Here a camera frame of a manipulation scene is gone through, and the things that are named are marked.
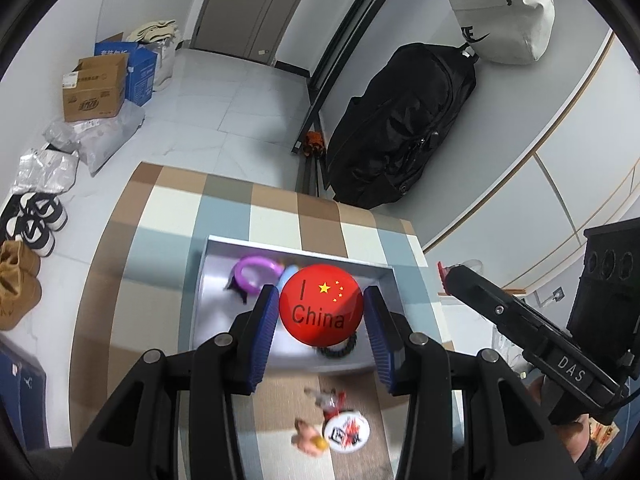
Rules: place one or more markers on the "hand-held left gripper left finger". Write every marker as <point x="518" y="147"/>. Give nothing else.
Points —
<point x="262" y="340"/>

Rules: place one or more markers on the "silver plastic bag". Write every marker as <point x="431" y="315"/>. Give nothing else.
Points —
<point x="45" y="170"/>

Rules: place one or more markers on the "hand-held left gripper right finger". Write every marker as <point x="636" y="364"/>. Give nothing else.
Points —
<point x="382" y="345"/>

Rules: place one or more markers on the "blue cardboard box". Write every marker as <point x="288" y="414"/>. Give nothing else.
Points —
<point x="142" y="77"/>

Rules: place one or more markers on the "beige tote bag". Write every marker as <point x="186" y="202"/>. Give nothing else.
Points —
<point x="152" y="31"/>

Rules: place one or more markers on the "beige hanging bag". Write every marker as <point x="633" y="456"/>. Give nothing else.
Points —
<point x="500" y="15"/>

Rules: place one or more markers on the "black backpack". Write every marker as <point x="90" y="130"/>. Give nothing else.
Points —
<point x="400" y="125"/>

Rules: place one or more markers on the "silver cardboard box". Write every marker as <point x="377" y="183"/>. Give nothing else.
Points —
<point x="215" y="320"/>

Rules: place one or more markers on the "white plastic bag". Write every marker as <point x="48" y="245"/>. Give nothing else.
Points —
<point x="165" y="65"/>

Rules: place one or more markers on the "white plush charm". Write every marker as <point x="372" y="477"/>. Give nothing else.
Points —
<point x="307" y="440"/>

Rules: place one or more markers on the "black and white sneaker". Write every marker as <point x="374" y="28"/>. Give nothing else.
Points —
<point x="47" y="210"/>
<point x="32" y="235"/>

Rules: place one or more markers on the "black metal stand frame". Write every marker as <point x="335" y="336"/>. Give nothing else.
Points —
<point x="340" y="60"/>

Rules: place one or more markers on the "checkered tablecloth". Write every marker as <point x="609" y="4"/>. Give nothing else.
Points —
<point x="150" y="260"/>

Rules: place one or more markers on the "grey entrance door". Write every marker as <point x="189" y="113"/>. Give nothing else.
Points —
<point x="250" y="10"/>

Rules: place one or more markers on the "grey plastic mailer bag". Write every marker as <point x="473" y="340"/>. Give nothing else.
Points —
<point x="105" y="135"/>

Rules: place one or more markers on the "orange tool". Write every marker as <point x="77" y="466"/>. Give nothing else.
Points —
<point x="314" y="142"/>

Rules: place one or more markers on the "brown suede boot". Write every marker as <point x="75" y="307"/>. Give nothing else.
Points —
<point x="20" y="260"/>
<point x="20" y="300"/>

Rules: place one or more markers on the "white wardrobe with wooden trim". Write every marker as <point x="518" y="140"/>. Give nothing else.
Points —
<point x="550" y="170"/>

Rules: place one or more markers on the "person's right hand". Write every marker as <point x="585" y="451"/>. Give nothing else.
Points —
<point x="575" y="440"/>

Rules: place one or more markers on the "dark blue shoebox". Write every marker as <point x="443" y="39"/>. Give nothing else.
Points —
<point x="25" y="395"/>

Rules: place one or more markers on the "white and red round badge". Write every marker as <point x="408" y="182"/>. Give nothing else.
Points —
<point x="347" y="432"/>

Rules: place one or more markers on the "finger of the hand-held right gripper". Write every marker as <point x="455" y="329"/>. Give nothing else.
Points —
<point x="500" y="308"/>

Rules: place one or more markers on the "brown cardboard box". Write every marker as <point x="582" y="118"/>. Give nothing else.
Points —
<point x="95" y="95"/>

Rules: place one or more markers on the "small red object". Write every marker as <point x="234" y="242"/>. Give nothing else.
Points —
<point x="443" y="277"/>

